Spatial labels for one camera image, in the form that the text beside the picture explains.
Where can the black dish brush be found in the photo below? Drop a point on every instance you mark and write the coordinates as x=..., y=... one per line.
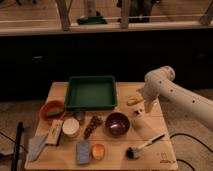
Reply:
x=134, y=152

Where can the black stand at left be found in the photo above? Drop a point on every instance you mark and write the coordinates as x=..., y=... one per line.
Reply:
x=17, y=145

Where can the grey folded cloth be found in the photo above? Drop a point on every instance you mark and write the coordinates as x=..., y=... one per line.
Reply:
x=35, y=146

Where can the orange bowl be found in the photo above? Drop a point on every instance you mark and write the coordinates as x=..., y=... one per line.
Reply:
x=52, y=105

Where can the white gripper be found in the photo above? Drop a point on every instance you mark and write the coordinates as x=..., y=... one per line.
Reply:
x=148, y=105

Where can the green plastic tray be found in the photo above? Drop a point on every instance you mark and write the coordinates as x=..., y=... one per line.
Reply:
x=91, y=93

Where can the green base object background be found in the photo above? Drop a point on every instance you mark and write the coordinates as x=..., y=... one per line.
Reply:
x=97, y=19

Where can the blue grey sponge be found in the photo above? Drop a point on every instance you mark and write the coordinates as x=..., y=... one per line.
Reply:
x=83, y=152

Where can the white cup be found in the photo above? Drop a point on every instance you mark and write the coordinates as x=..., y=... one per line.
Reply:
x=71, y=127

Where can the purple bowl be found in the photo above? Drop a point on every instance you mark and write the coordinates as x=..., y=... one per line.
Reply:
x=117, y=124

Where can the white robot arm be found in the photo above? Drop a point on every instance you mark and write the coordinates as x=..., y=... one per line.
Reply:
x=160, y=82

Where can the beige box with black edge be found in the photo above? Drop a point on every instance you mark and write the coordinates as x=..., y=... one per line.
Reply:
x=54, y=132

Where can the green sponge in bowl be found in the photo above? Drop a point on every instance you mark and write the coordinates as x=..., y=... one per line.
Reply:
x=54, y=113

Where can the small metal can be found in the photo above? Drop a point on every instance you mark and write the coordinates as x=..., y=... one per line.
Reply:
x=79, y=116

